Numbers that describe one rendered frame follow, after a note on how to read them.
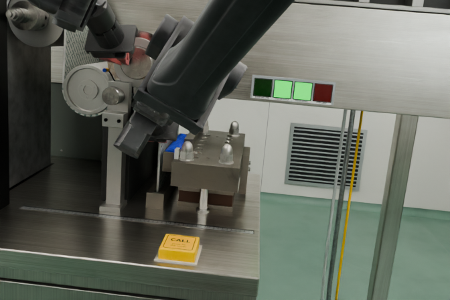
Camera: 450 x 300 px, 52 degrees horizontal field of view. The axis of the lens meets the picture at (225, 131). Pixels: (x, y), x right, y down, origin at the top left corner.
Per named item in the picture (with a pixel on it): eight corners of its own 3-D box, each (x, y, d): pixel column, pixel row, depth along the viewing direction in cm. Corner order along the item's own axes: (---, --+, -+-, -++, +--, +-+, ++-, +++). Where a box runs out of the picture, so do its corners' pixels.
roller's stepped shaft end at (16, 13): (1, 21, 96) (1, 5, 96) (16, 22, 102) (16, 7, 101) (15, 22, 96) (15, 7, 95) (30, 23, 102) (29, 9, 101)
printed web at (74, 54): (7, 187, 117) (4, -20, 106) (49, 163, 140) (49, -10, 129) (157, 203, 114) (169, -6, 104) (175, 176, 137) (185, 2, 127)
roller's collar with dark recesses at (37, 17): (9, 29, 102) (9, -1, 101) (23, 29, 108) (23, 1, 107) (37, 31, 102) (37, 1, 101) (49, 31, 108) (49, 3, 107)
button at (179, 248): (157, 260, 87) (158, 248, 87) (165, 244, 94) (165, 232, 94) (193, 264, 87) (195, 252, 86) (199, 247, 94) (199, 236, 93)
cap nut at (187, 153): (177, 161, 108) (179, 142, 107) (180, 157, 112) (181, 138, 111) (193, 162, 108) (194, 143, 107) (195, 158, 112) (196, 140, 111)
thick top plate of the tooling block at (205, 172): (170, 185, 108) (171, 161, 107) (194, 146, 148) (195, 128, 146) (237, 193, 108) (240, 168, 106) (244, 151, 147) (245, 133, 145)
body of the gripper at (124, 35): (134, 56, 94) (123, 35, 87) (87, 55, 95) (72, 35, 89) (138, 29, 97) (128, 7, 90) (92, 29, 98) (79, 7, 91)
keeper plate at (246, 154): (238, 193, 125) (242, 155, 123) (240, 182, 135) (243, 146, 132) (247, 194, 125) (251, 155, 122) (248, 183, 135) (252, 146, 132)
